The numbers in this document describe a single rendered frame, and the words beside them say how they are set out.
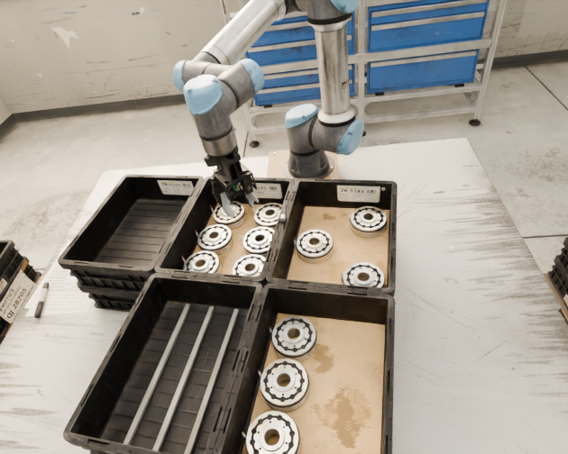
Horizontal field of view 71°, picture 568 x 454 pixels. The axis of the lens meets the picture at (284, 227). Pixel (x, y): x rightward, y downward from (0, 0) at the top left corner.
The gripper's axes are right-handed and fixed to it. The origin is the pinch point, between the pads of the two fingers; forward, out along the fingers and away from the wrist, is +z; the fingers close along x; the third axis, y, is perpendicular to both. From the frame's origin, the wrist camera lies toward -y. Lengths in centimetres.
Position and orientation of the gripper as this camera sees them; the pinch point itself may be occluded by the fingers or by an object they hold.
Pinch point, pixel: (239, 207)
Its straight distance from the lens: 104.1
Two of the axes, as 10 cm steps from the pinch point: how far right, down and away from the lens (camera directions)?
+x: 8.2, -5.0, 2.8
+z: 1.7, 6.9, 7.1
